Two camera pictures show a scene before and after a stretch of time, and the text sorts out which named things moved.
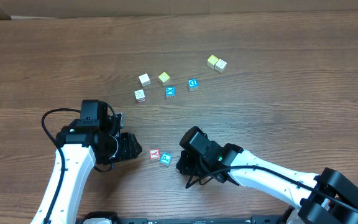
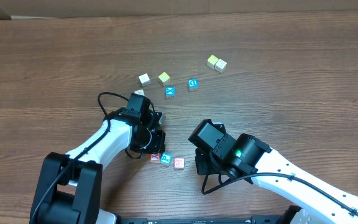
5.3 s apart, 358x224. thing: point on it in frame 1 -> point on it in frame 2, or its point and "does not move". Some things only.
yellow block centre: (164, 78) does not move
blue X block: (170, 92) does not move
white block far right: (220, 65) does not move
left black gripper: (128, 146) -> (155, 142)
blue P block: (166, 158) does not move
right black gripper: (183, 163) -> (202, 162)
